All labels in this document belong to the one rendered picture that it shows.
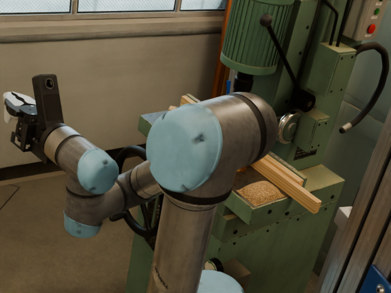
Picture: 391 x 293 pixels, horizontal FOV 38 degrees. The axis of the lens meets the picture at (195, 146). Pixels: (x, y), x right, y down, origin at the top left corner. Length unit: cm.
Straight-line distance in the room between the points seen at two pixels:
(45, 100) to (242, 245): 94
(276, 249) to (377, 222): 117
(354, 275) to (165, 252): 31
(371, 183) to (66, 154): 55
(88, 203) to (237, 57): 78
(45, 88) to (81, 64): 184
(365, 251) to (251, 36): 90
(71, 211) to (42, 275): 153
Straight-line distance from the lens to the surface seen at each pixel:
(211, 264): 176
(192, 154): 77
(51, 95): 119
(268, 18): 155
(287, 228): 202
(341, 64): 181
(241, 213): 168
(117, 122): 329
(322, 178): 210
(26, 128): 120
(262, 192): 168
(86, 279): 264
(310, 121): 185
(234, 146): 81
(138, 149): 170
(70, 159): 109
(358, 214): 95
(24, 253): 275
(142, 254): 221
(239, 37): 170
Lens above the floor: 180
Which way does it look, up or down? 29 degrees down
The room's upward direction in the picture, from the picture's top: 12 degrees clockwise
